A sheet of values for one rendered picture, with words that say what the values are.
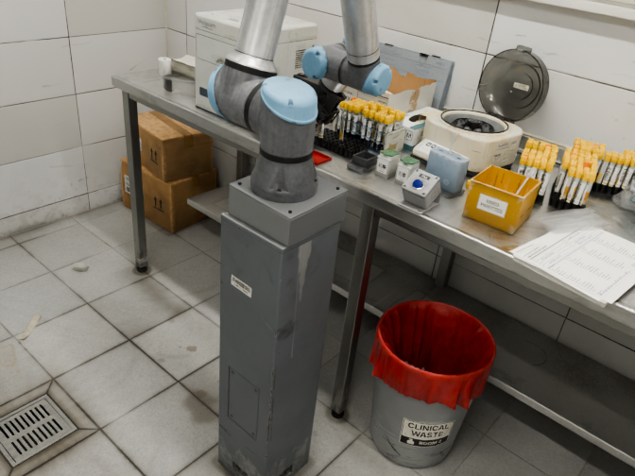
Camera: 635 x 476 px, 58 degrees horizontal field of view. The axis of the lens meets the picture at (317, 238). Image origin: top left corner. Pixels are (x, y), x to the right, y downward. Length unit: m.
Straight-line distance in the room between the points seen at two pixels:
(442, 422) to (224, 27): 1.33
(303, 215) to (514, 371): 1.04
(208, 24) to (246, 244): 0.82
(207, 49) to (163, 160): 1.00
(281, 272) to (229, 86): 0.41
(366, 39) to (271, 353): 0.75
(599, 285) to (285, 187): 0.68
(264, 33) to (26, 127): 1.83
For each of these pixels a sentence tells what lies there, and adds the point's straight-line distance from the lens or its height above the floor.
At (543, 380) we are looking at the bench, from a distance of 2.00.
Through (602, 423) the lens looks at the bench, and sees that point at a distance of 1.95.
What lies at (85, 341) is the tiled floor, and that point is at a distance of 2.34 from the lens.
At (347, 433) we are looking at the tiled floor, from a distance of 2.00.
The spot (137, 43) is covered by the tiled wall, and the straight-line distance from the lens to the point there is 3.09.
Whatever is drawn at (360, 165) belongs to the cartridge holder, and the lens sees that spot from 1.59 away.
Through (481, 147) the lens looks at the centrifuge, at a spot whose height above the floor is 0.97.
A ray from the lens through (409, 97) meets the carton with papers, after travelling 1.90.
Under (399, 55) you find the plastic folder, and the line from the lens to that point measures 2.15.
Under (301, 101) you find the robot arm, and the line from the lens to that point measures 1.15.
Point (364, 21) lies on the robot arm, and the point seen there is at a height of 1.30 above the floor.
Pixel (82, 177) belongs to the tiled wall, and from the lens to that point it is 3.12.
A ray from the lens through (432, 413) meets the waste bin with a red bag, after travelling 1.74.
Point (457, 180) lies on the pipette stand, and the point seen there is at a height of 0.92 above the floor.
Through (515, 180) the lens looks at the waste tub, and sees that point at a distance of 1.51.
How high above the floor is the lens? 1.51
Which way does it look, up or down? 31 degrees down
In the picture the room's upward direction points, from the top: 7 degrees clockwise
